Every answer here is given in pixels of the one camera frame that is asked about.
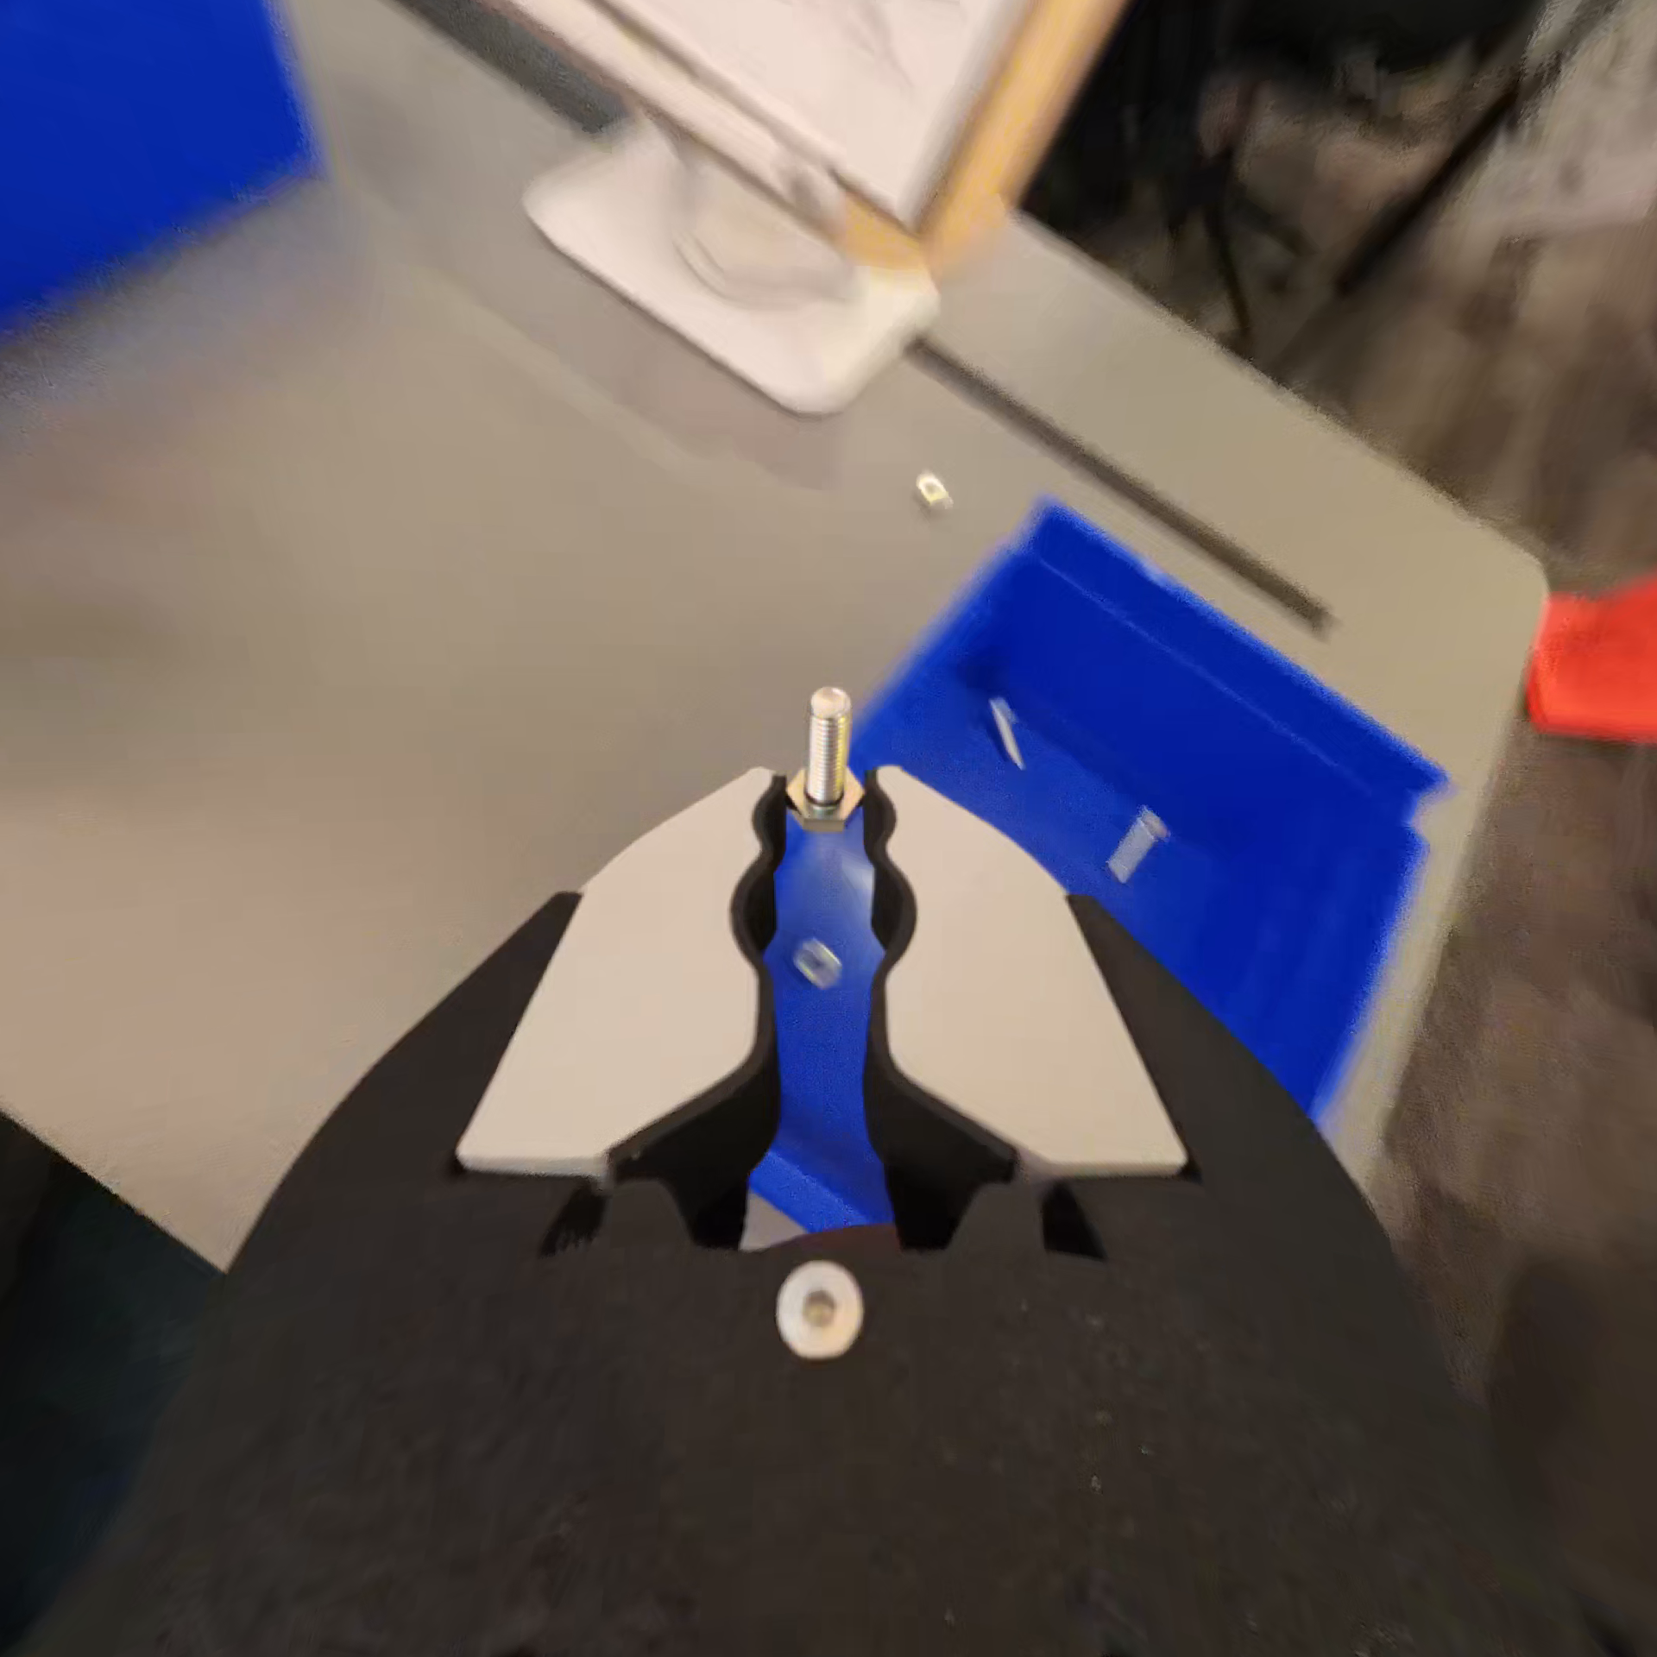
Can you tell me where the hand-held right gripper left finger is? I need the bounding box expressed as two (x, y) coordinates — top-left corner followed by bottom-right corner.
(455, 767), (791, 1184)

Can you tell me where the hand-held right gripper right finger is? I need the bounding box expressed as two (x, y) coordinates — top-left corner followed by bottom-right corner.
(861, 765), (1190, 1184)

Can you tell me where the blue plastic bin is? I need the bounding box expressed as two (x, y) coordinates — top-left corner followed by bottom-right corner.
(0, 0), (321, 338)
(742, 497), (1448, 1231)

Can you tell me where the grey desk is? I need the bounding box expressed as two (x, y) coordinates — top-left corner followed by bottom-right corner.
(0, 0), (1550, 1269)

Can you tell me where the red object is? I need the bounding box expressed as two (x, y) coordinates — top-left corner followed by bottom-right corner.
(1526, 587), (1657, 746)

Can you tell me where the wooden document stand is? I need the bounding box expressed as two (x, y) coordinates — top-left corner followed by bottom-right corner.
(493, 0), (1140, 417)

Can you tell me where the printed instruction sheet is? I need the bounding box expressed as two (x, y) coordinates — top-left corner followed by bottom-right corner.
(611, 0), (1026, 223)

